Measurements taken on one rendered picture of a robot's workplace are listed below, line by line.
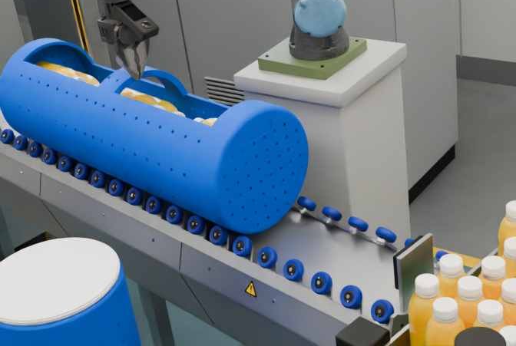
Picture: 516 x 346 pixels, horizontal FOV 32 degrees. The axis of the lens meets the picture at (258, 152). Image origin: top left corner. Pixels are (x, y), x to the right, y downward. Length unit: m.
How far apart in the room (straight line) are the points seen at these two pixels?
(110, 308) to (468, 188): 2.41
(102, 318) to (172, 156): 0.38
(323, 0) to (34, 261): 0.83
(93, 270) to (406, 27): 2.01
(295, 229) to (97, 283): 0.49
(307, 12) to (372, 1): 1.41
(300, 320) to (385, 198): 0.66
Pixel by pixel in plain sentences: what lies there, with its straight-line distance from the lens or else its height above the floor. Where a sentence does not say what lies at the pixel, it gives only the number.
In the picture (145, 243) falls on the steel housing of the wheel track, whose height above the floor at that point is 0.86.
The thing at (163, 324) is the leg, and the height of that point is 0.32.
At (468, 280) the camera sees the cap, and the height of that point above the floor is 1.09.
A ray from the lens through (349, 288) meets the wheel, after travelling 1.72.
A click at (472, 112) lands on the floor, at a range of 4.56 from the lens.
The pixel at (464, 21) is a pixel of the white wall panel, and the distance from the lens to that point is 4.76.
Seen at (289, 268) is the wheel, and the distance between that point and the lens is 1.81.
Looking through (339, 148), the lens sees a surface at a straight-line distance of 2.17.
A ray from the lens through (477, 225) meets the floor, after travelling 3.68.
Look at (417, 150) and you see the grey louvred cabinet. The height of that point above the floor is 0.22.
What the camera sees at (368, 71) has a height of 1.15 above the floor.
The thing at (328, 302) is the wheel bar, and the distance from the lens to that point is 1.78.
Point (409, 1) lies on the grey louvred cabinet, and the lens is 3.50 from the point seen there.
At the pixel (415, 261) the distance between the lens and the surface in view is 1.71.
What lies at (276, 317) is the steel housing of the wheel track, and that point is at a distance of 1.88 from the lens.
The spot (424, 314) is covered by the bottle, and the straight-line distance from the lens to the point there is 1.55.
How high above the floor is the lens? 2.01
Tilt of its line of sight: 28 degrees down
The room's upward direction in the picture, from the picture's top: 8 degrees counter-clockwise
